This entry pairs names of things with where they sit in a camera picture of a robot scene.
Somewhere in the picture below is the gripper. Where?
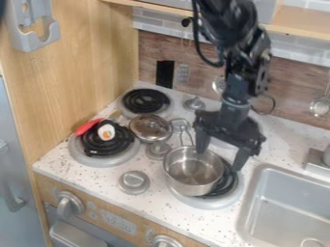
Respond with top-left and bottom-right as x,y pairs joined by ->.
190,97 -> 268,173

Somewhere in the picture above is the silver bowl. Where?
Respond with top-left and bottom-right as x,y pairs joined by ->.
162,145 -> 228,198

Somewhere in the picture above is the silver spoon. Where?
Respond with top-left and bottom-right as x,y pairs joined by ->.
211,74 -> 229,95

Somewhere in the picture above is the silver lid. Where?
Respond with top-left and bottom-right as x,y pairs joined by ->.
127,113 -> 175,145

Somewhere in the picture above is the toy sink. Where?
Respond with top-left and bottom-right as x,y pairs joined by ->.
234,162 -> 330,247

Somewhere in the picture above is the tap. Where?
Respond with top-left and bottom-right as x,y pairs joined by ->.
301,141 -> 330,172

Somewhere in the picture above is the toy stove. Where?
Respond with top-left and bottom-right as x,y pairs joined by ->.
67,86 -> 268,211

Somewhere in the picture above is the white toy sushi roll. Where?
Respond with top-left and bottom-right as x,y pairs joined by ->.
96,123 -> 118,142

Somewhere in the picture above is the red toy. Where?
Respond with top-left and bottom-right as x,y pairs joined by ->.
71,118 -> 105,137

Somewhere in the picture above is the grey toy fridge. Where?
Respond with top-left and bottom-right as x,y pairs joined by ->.
0,72 -> 48,247

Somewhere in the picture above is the silver wire tool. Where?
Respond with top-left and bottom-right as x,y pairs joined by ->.
169,117 -> 197,148

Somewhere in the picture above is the silver ring utensil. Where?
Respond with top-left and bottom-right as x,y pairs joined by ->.
250,94 -> 278,116

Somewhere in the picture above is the grey wall holder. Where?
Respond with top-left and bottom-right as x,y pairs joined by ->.
4,0 -> 63,53

